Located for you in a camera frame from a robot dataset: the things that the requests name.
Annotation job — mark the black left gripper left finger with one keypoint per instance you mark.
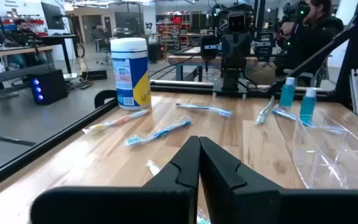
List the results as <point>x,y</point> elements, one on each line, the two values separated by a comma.
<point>166,199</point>

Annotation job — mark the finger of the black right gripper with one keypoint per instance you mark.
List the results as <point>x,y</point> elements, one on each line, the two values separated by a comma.
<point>263,53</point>
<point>210,53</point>

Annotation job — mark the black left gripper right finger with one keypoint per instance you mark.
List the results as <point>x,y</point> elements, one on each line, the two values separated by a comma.
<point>247,199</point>

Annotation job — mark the teal mouthwash bottle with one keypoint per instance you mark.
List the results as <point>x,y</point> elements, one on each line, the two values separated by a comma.
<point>308,105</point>
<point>287,95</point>

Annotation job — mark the purple toothbrush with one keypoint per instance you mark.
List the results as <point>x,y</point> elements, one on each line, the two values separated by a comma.
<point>204,109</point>

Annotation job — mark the blue toothbrush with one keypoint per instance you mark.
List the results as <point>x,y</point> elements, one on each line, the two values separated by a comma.
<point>160,133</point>

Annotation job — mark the clear acrylic organizer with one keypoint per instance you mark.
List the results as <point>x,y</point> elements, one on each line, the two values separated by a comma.
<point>337,161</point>

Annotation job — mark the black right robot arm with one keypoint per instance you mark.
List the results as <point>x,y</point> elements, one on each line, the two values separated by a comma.
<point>230,81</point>

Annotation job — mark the wooden workbench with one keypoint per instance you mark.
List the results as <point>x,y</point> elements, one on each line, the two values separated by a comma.
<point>191,59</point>

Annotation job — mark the red storage shelf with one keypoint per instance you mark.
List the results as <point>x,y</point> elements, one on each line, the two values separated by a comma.
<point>174,28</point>

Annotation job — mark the black cabinet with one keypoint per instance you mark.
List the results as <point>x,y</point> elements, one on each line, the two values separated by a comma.
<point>156,53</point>

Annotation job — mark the white-lidded wipes canister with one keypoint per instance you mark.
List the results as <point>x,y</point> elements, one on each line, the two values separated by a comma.
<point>129,77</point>

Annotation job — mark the orange wrapped toothbrush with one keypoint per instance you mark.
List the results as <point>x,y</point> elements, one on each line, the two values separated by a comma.
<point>117,122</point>

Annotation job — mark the silver aluminium extrusion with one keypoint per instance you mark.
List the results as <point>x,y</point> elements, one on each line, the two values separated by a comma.
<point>357,93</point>

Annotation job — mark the black table clamp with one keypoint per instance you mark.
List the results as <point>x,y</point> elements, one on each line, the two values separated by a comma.
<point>102,96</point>

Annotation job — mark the black flat floor box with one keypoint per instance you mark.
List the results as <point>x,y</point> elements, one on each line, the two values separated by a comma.
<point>95,75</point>

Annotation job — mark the black desk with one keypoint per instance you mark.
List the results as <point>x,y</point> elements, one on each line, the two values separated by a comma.
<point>57,39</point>

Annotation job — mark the black computer tower blue lights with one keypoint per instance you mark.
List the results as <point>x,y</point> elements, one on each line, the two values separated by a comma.
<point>51,88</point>

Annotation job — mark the wooden table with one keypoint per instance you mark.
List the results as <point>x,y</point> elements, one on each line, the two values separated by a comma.
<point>20,50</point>

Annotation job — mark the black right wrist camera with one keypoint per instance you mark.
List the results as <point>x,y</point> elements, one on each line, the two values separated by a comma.
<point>236,22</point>

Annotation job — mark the black diagonal frame strut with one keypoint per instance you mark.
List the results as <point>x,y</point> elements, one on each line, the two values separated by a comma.
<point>309,60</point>

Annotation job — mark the black vertical frame post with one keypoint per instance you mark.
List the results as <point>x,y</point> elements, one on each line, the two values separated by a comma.
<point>357,46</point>

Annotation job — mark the black wall screen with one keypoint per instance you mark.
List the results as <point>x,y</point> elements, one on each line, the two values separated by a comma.
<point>52,15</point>

